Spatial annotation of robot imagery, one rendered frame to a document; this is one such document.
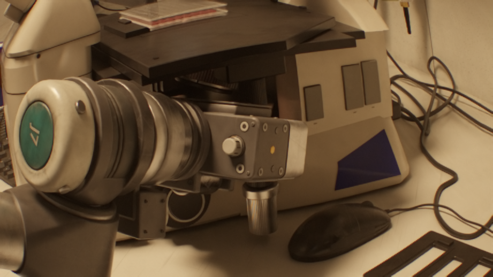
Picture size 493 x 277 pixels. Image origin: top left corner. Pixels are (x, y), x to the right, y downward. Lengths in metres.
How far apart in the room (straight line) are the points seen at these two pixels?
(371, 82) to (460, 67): 0.43
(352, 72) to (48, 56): 0.35
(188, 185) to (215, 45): 0.11
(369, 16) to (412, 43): 0.51
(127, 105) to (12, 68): 0.23
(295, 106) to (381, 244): 0.19
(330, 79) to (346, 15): 0.10
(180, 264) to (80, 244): 0.23
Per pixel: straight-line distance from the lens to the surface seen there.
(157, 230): 0.61
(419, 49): 1.37
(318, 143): 0.84
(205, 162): 0.64
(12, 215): 0.51
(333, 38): 0.71
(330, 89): 0.84
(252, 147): 0.61
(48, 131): 0.50
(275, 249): 0.76
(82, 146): 0.50
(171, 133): 0.58
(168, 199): 0.75
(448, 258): 0.69
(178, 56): 0.63
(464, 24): 1.22
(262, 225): 0.77
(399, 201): 0.84
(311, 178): 0.83
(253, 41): 0.65
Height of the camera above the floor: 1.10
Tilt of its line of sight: 20 degrees down
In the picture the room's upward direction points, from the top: 5 degrees counter-clockwise
